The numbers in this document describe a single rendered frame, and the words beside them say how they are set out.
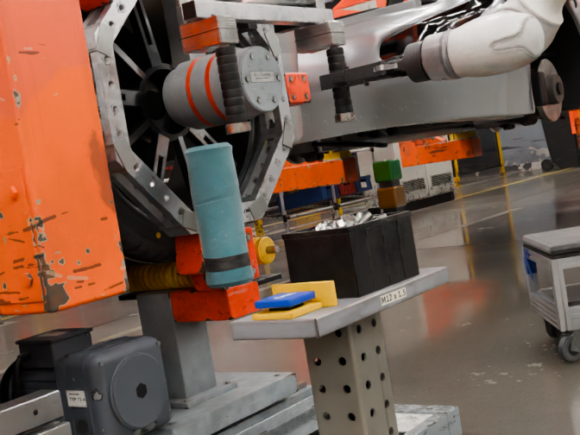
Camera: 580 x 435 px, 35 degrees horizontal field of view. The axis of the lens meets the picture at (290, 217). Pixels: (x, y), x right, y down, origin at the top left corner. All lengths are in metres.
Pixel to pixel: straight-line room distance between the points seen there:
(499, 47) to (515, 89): 2.82
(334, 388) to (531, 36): 0.69
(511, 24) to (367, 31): 2.81
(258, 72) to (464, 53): 0.39
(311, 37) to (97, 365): 0.76
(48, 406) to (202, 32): 0.66
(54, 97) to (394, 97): 3.06
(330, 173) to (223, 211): 4.46
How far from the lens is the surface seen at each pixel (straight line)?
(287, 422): 2.03
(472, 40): 1.69
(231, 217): 1.69
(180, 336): 1.97
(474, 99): 4.39
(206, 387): 2.03
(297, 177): 6.28
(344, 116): 1.86
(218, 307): 1.86
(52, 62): 1.48
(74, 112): 1.49
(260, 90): 1.77
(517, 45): 1.67
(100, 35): 1.70
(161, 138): 1.91
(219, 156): 1.69
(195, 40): 1.63
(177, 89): 1.84
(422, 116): 4.39
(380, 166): 1.73
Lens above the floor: 0.67
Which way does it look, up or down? 3 degrees down
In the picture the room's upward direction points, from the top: 9 degrees counter-clockwise
